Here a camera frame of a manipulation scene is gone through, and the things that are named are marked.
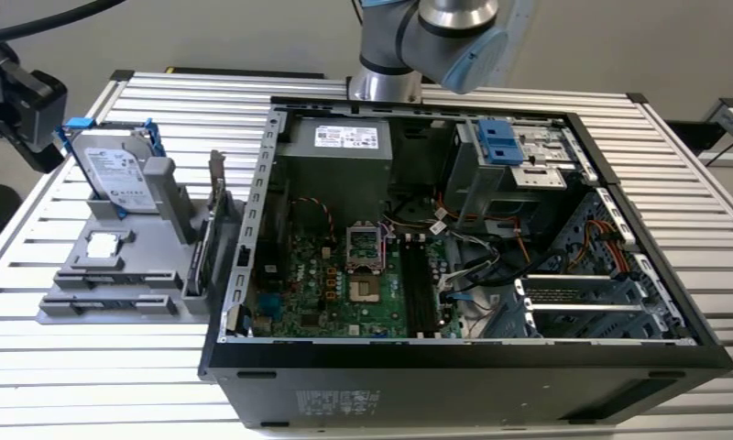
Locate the green graphics card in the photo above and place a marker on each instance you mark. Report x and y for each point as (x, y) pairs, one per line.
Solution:
(209, 238)

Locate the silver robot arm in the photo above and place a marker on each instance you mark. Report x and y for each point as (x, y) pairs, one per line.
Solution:
(397, 27)

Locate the black square chip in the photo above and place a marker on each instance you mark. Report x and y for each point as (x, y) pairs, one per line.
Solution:
(310, 320)

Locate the blue port connector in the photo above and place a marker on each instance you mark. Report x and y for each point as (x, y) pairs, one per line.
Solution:
(267, 306)

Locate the black RAM slot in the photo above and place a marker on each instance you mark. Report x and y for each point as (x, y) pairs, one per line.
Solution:
(423, 284)
(430, 284)
(415, 284)
(407, 284)

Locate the orange square inductor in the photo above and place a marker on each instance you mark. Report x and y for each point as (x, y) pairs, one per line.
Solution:
(329, 296)

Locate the metal disk bay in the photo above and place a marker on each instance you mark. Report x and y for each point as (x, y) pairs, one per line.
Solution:
(579, 307)

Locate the blue plastic drive carrier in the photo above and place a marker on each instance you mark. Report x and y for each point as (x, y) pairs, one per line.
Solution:
(497, 142)

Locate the black PC case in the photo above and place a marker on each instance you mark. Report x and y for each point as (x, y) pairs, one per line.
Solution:
(402, 389)

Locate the CPU socket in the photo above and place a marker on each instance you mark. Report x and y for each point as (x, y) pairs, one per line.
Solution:
(363, 289)

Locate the grey power supply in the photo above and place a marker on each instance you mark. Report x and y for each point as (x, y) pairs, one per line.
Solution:
(335, 183)

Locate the grey parts rack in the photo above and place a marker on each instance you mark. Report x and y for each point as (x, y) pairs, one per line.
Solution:
(151, 247)

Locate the silver CPU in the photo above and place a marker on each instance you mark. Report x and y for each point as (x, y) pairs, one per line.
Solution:
(103, 245)

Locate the green motherboard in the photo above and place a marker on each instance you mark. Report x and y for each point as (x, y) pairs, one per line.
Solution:
(347, 321)

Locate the hard disk in blue carrier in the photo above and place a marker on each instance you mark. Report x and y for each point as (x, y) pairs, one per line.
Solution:
(111, 169)

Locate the metal drive cage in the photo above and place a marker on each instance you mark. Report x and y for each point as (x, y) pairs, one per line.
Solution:
(482, 192)

